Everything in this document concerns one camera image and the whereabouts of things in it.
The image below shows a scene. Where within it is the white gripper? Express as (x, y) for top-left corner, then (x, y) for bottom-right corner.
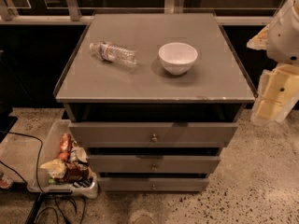
(250, 63), (299, 124)

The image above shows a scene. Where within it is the grey drawer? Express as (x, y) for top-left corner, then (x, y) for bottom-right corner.
(98, 177), (209, 192)
(69, 122), (237, 147)
(89, 155), (221, 174)

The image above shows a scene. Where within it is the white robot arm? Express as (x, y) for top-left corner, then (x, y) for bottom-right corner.
(247, 0), (299, 125)

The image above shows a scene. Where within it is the grey drawer cabinet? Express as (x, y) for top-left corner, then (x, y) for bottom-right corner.
(54, 13), (254, 179)

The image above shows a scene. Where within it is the grey top drawer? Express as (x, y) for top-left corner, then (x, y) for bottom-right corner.
(69, 122), (237, 147)

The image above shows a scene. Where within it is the grey bottom drawer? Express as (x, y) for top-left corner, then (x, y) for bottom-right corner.
(98, 177), (209, 192)

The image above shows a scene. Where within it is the white bowl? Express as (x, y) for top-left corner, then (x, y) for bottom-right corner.
(158, 42), (198, 76)

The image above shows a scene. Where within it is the metal window railing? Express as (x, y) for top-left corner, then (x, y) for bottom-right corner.
(0, 0), (287, 25)

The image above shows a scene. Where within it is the clear plastic water bottle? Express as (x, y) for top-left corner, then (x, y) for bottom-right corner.
(89, 41), (137, 67)

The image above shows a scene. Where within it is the brown snack bag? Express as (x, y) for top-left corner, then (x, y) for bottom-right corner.
(63, 163), (90, 182)

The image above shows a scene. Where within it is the clear plastic storage bin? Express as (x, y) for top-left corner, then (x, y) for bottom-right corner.
(27, 119), (98, 199)

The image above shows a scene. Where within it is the yellow chip bag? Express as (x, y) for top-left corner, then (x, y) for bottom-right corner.
(40, 159), (66, 179)

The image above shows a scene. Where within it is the black device on floor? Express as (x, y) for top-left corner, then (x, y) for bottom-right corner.
(0, 102), (18, 143)

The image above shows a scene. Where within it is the red white object at edge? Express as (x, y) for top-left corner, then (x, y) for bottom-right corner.
(0, 172), (13, 189)

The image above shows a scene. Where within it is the black cable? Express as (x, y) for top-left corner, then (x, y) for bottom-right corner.
(0, 130), (87, 224)

